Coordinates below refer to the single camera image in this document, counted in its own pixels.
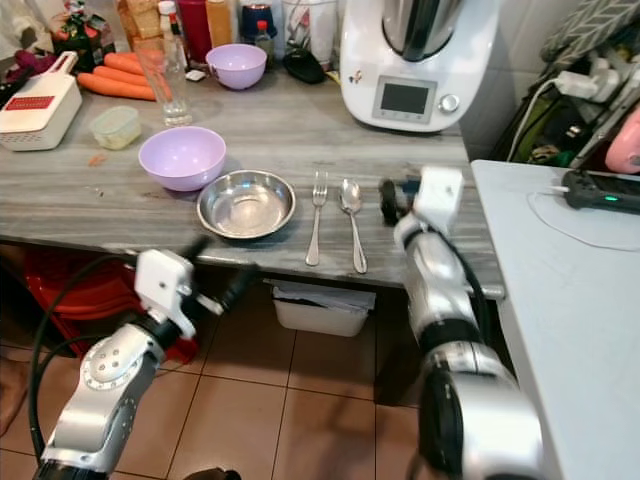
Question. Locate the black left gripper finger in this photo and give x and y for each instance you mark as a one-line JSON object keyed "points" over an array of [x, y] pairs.
{"points": [[196, 247], [239, 286]]}

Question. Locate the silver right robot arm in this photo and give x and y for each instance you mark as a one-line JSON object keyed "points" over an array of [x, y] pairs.
{"points": [[455, 320]]}

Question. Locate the stainless steel spoon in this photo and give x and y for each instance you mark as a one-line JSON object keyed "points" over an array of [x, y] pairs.
{"points": [[350, 195]]}

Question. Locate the shallow stainless steel plate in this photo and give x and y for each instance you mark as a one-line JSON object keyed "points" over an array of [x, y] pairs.
{"points": [[246, 204]]}

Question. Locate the stainless steel fork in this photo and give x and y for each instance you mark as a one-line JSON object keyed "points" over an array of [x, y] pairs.
{"points": [[316, 220]]}

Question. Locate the white plastic bin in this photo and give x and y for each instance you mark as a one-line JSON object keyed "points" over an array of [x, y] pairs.
{"points": [[320, 315]]}

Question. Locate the large purple plastic bowl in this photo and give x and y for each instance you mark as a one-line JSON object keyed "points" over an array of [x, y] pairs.
{"points": [[182, 159]]}

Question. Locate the red plastic stool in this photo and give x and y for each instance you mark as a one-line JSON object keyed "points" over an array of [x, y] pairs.
{"points": [[75, 290]]}

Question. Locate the white kitchen machine with display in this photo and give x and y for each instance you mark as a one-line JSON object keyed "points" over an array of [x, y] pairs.
{"points": [[415, 70]]}

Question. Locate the small clear plastic container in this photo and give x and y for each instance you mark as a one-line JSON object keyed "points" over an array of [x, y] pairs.
{"points": [[115, 128]]}

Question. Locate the clear drinking glass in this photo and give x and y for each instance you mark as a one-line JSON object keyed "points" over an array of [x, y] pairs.
{"points": [[166, 90]]}

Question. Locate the black rounded object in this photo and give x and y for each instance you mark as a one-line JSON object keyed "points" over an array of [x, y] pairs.
{"points": [[303, 66]]}

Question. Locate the long orange carrot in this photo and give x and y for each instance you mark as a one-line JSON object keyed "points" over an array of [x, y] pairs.
{"points": [[112, 87]]}

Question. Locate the small purple plastic bowl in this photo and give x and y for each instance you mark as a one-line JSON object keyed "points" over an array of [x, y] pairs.
{"points": [[236, 65]]}

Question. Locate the white patterned cup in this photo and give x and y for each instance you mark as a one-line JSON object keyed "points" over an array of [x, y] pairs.
{"points": [[310, 25]]}

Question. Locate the white grater box red label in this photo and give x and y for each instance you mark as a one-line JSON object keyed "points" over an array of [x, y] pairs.
{"points": [[40, 112]]}

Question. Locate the black power strip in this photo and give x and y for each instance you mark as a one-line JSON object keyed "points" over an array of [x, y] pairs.
{"points": [[605, 191]]}

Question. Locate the person's bare foot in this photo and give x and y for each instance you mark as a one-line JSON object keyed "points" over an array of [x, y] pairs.
{"points": [[12, 395]]}

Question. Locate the red canister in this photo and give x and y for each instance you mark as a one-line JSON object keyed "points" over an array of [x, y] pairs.
{"points": [[195, 25]]}

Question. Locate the white power adapter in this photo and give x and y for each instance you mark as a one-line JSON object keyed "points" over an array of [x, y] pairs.
{"points": [[585, 80]]}

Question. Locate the orange bottle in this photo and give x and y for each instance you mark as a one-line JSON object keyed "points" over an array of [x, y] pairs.
{"points": [[220, 20]]}

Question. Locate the dark blue jar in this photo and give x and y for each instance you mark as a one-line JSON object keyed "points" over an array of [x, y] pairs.
{"points": [[255, 18]]}

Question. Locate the bottle with red cap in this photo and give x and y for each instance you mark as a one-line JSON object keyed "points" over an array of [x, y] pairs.
{"points": [[168, 20]]}

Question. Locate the bread bag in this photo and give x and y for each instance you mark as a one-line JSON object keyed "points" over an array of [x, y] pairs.
{"points": [[136, 20]]}

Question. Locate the pink object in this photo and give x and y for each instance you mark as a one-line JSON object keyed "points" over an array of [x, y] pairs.
{"points": [[626, 148]]}

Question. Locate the grey patterned cloth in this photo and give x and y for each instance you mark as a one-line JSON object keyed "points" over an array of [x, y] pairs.
{"points": [[590, 25]]}

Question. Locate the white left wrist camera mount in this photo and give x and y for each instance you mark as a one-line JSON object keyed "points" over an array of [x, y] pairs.
{"points": [[166, 283]]}

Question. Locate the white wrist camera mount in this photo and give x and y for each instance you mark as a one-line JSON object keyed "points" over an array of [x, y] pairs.
{"points": [[440, 196], [166, 283]]}

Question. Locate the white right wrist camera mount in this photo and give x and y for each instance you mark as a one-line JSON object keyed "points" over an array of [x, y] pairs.
{"points": [[440, 196]]}

